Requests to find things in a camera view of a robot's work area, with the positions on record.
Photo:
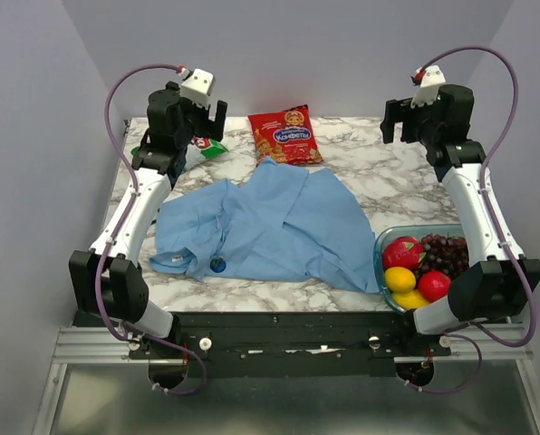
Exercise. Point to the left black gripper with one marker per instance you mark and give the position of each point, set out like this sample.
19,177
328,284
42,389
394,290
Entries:
213,130

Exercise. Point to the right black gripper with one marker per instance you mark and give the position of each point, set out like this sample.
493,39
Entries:
400,111

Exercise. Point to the light blue shirt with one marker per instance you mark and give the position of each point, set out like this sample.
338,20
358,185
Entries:
285,224

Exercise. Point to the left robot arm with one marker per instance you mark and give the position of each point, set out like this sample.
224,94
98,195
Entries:
107,278

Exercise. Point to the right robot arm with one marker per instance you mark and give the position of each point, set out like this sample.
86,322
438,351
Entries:
460,169

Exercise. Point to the green chips bag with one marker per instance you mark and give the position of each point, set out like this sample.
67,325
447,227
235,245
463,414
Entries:
204,151

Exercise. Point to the red candy bag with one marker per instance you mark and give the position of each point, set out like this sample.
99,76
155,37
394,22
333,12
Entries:
285,136

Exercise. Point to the teal plastic fruit container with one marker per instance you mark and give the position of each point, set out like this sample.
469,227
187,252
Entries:
489,289

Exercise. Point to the red dragon fruit toy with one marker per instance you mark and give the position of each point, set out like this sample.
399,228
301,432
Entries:
405,252

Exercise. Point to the dark purple grape bunch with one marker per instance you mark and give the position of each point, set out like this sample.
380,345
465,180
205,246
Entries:
445,254

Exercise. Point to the yellow lemon upper left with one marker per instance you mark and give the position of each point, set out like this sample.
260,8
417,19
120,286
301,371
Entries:
400,279

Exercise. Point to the yellow lemon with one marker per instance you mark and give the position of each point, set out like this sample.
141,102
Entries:
400,279
409,300

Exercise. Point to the red apple toy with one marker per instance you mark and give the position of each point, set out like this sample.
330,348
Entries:
434,285

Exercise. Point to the yellow lemon lower left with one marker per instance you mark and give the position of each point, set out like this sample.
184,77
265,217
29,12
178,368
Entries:
409,300

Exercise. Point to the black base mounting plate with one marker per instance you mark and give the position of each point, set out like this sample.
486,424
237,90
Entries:
236,345

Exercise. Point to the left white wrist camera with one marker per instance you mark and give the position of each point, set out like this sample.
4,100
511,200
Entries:
196,85

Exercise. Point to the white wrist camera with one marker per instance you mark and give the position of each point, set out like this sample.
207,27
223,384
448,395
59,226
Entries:
196,85
428,80

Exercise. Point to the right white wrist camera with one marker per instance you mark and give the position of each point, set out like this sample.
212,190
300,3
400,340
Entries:
428,80

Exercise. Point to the aluminium rail frame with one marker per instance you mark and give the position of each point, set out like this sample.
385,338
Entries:
93,345

